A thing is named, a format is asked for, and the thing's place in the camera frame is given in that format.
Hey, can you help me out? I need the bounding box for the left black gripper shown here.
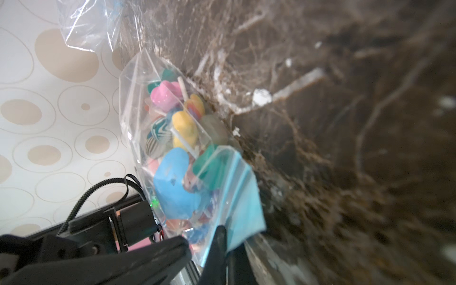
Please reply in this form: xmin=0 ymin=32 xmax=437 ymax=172
xmin=1 ymin=201 xmax=191 ymax=285

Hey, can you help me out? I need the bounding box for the candy ziploc bag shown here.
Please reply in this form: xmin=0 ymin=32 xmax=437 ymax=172
xmin=57 ymin=0 xmax=125 ymax=52
xmin=118 ymin=51 xmax=266 ymax=266

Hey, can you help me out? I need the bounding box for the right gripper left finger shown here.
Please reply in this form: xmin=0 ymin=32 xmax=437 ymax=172
xmin=198 ymin=226 xmax=227 ymax=285

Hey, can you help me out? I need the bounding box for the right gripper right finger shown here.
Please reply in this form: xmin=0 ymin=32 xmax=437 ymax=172
xmin=226 ymin=244 xmax=258 ymax=285

